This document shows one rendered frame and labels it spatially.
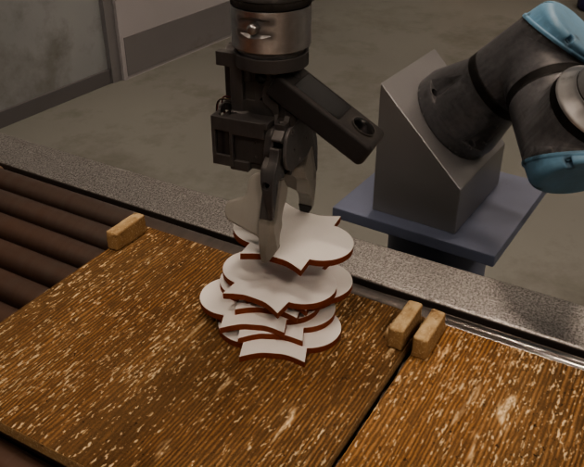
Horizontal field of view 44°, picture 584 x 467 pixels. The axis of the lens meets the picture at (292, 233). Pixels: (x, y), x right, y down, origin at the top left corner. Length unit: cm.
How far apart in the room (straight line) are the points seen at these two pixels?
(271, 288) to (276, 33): 27
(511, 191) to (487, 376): 55
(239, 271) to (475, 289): 30
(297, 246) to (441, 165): 38
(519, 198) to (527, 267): 146
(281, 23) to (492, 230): 59
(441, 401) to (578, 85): 42
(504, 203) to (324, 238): 51
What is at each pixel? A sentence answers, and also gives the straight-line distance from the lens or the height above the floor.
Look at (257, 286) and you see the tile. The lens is 79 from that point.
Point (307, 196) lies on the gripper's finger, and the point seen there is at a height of 106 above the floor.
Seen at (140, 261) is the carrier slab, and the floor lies 94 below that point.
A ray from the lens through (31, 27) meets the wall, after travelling 397.
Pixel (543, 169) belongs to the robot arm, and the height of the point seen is 104.
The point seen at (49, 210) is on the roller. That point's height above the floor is 92.
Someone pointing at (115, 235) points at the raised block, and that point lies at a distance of 95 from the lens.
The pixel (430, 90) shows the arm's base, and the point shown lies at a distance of 112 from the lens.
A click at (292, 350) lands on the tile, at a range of 77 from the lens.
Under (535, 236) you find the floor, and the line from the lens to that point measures 289.
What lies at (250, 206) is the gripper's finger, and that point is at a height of 109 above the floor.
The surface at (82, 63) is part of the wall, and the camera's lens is 422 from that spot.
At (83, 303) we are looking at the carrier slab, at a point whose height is 94.
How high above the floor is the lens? 145
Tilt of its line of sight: 32 degrees down
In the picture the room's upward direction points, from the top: straight up
